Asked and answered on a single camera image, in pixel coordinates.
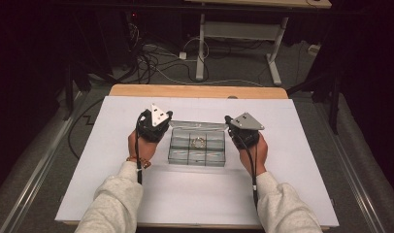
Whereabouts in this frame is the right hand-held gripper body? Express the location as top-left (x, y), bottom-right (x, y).
top-left (228, 112), bottom-right (266, 150)

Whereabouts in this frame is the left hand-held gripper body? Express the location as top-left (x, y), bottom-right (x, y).
top-left (136, 103), bottom-right (172, 144)

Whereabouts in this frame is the clear compartment box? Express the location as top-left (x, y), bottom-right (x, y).
top-left (167, 119), bottom-right (228, 168)

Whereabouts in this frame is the person's left hand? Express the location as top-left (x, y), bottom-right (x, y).
top-left (127, 129), bottom-right (160, 166)

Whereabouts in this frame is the person's right hand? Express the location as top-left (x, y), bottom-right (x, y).
top-left (238, 132), bottom-right (270, 178)

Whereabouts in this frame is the wooden table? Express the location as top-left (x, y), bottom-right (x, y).
top-left (60, 83), bottom-right (331, 231)

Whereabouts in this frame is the white table sheet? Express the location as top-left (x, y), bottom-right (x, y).
top-left (54, 95), bottom-right (340, 227)

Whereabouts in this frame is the white-legged desk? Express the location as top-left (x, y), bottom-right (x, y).
top-left (184, 0), bottom-right (333, 86)

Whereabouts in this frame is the black stand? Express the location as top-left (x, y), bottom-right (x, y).
top-left (286, 64), bottom-right (344, 135)
top-left (63, 61), bottom-right (92, 121)

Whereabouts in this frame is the white floor cable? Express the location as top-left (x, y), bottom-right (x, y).
top-left (146, 43), bottom-right (264, 87)

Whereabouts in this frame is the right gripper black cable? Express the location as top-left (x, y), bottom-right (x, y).
top-left (232, 132), bottom-right (260, 210)

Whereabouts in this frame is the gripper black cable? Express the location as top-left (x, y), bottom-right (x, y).
top-left (135, 111), bottom-right (145, 186)
top-left (232, 132), bottom-right (260, 210)

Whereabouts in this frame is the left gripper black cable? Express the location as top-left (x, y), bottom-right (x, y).
top-left (135, 111), bottom-right (145, 186)

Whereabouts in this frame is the black cable bundle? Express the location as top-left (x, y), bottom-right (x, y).
top-left (120, 18), bottom-right (213, 83)

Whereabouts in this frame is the black floor cable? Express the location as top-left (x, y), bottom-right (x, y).
top-left (67, 96), bottom-right (104, 159)

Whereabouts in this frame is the metal floor rail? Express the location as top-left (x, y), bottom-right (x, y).
top-left (314, 103), bottom-right (385, 233)
top-left (0, 90), bottom-right (84, 233)

